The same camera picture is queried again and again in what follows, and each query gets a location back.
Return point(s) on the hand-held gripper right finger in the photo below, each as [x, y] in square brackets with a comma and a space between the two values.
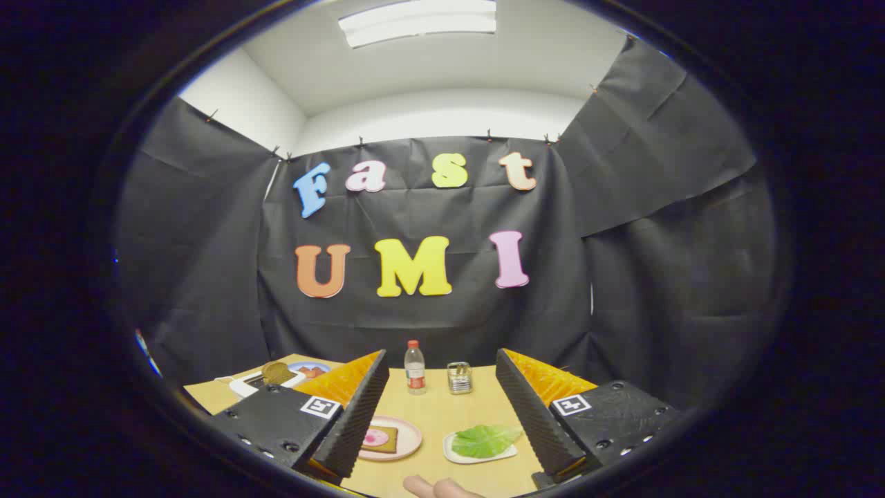
[529, 422]

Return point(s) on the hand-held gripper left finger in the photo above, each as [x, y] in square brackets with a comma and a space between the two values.
[363, 415]

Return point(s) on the green lettuce leaf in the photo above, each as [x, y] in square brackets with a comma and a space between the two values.
[484, 441]

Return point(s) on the brown toasted bread slice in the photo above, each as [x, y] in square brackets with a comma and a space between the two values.
[278, 373]

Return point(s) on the pink ham slice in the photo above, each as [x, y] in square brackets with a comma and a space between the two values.
[377, 438]

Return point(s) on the brown bread slice with ham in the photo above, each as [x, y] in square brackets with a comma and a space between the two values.
[391, 440]

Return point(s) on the pink round plate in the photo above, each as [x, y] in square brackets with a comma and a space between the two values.
[409, 439]

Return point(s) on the brown meat patty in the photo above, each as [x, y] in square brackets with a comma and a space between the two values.
[312, 372]

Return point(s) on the clear plastic water bottle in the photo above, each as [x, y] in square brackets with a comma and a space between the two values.
[415, 373]

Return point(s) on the blue round plate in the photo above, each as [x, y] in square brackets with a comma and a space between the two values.
[304, 364]

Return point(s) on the small white plate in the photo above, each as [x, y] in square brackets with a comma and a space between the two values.
[453, 455]

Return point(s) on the black backdrop cloth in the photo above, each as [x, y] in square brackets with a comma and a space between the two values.
[429, 318]

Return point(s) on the white toaster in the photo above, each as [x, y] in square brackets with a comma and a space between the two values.
[243, 387]

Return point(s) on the white and blue object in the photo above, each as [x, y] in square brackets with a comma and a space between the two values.
[146, 351]

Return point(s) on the ceiling light panel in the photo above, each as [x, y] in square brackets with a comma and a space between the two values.
[418, 21]

